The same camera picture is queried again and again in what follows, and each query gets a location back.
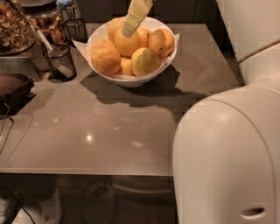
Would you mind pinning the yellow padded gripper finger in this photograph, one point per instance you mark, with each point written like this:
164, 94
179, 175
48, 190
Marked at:
137, 12

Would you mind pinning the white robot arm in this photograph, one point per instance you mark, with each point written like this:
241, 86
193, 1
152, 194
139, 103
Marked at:
226, 149

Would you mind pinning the white ceramic bowl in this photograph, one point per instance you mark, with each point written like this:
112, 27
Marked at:
103, 28

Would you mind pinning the large left orange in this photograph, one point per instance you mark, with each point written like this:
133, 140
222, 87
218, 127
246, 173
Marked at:
105, 58

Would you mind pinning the small lower orange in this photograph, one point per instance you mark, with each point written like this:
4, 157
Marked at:
125, 68

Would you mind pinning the yellow-green citrus fruit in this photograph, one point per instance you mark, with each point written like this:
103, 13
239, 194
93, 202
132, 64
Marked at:
144, 61

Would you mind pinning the far black mesh cup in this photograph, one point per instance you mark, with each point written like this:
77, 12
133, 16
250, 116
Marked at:
76, 30

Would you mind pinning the black mesh cup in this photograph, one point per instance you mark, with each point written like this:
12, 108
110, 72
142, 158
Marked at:
76, 30
61, 63

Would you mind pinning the near black mesh cup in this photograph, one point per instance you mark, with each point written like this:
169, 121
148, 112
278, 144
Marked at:
61, 63

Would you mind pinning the metal serving tongs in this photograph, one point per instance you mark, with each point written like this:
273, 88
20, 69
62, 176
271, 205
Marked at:
34, 28

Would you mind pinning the large glass nut jar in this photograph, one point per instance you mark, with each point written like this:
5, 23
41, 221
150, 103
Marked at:
15, 34

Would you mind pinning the dark brown device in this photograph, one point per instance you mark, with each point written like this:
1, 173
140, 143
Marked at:
15, 92

